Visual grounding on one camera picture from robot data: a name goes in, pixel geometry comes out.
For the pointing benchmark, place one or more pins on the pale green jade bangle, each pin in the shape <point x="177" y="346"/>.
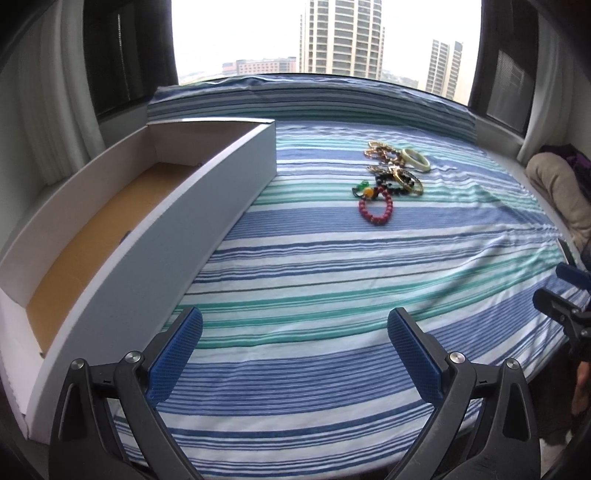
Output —
<point x="415" y="159"/>

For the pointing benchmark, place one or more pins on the long white cardboard box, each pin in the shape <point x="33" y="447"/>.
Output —
<point x="138" y="258"/>

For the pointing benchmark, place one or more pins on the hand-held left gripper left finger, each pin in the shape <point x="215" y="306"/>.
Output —
<point x="175" y="355"/>

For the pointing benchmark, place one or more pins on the green orange bead charm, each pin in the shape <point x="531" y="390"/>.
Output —
<point x="364" y="190"/>

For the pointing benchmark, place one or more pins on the tall round tower building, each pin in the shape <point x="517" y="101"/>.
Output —
<point x="341" y="37"/>

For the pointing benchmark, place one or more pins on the white curtain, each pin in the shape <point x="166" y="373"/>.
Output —
<point x="55" y="92"/>
<point x="547" y="83"/>

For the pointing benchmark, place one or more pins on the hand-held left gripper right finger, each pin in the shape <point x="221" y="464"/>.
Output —
<point x="415" y="360"/>

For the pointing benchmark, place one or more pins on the low distant buildings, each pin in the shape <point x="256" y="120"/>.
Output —
<point x="265" y="66"/>

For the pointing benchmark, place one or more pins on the dark window side panel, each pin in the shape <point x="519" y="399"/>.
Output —
<point x="503" y="60"/>
<point x="129" y="55"/>

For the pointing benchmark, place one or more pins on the blue green striped bed sheet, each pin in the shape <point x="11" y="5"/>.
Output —
<point x="332" y="286"/>

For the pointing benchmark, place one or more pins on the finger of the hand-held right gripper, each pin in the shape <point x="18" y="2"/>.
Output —
<point x="570" y="273"/>
<point x="551" y="302"/>

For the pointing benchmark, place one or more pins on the slim twin tower building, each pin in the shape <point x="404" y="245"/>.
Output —
<point x="443" y="69"/>

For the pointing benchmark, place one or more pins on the striped bed bolster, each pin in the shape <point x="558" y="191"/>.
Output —
<point x="314" y="99"/>

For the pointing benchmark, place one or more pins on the purple cloth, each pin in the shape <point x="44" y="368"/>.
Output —
<point x="575" y="159"/>

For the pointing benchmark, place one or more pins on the beige cushion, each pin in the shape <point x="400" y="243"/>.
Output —
<point x="561" y="189"/>

